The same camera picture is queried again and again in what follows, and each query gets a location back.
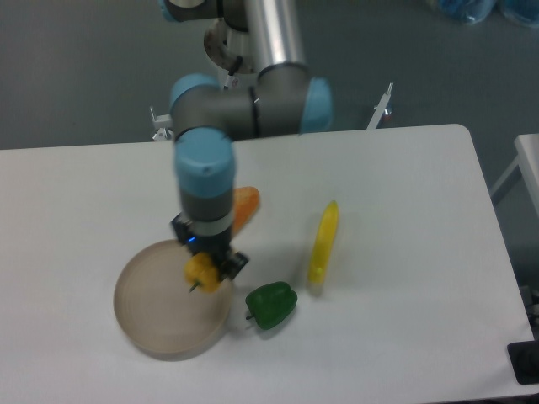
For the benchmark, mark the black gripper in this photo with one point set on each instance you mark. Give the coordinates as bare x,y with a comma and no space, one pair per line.
228,262

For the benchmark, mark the yellow bell pepper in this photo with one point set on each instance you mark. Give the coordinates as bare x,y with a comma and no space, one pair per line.
201,273

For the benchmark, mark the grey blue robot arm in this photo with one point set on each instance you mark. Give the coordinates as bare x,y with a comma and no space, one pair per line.
207,118

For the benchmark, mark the green bell pepper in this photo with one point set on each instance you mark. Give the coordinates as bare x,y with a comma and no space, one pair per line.
269,305

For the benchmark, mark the beige round plate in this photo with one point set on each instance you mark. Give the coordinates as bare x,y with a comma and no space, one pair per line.
159,313

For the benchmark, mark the orange triangular bread slice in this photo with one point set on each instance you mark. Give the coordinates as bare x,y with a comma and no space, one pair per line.
246,202

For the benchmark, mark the yellow corn cob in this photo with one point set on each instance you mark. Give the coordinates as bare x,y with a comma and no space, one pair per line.
323,244

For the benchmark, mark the black device at edge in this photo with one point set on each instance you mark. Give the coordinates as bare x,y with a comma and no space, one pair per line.
524,361

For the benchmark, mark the white side table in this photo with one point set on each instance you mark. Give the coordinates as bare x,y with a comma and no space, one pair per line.
524,166

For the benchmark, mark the blue plastic bags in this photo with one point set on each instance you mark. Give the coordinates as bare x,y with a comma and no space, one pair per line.
524,13

